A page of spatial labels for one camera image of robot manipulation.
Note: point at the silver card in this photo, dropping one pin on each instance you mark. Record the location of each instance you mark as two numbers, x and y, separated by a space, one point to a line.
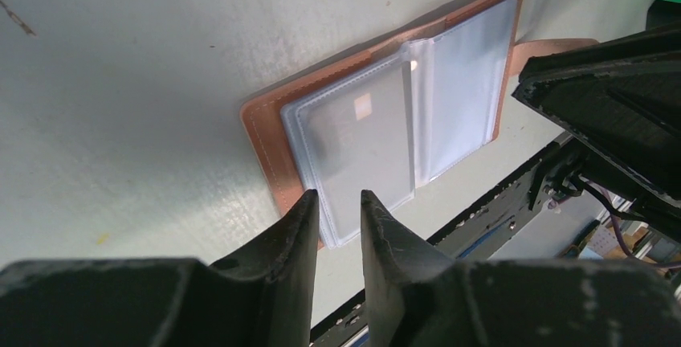
356 137

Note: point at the tan leather card holder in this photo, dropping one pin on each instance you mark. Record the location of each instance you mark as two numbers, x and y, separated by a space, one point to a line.
458 62

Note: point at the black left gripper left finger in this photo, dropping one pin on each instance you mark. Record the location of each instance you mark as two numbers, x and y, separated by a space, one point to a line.
258 295

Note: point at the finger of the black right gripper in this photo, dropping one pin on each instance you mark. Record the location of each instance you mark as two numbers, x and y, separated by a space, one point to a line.
620 98

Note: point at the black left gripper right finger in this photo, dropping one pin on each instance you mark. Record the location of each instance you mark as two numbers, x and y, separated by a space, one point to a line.
558 302

